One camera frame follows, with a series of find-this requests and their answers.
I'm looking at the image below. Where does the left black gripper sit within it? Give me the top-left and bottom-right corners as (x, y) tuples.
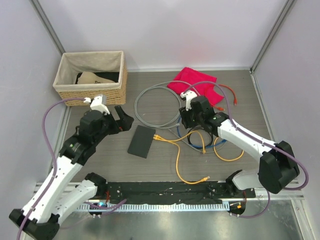
(94, 105), (134, 144)

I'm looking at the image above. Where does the orange red ethernet cable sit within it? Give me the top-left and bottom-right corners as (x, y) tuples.
(213, 83), (238, 111)

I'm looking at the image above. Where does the black network switch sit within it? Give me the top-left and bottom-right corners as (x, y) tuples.
(127, 125), (156, 159)

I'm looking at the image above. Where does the blue ethernet cable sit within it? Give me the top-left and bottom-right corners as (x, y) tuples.
(176, 122), (228, 148)

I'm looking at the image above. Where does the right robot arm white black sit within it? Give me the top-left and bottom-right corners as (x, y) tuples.
(179, 91), (300, 198)

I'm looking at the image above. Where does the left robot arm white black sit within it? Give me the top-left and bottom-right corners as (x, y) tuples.
(9, 105), (134, 240)

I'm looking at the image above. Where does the pink folded cloth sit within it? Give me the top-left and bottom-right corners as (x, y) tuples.
(167, 67), (224, 106)

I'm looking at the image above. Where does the beige cloth in basket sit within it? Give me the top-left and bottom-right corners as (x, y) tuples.
(75, 71), (119, 84)

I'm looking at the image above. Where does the wicker basket with liner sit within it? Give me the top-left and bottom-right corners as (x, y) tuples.
(53, 50), (128, 105)

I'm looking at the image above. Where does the grey ethernet cable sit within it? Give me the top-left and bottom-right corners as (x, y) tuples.
(134, 80), (216, 152)

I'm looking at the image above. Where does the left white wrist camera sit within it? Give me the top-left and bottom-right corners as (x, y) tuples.
(83, 94), (111, 115)

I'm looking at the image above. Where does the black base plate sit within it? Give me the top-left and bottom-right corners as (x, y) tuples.
(107, 181), (256, 205)

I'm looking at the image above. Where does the white slotted cable duct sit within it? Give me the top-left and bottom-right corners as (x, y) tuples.
(76, 203), (231, 213)

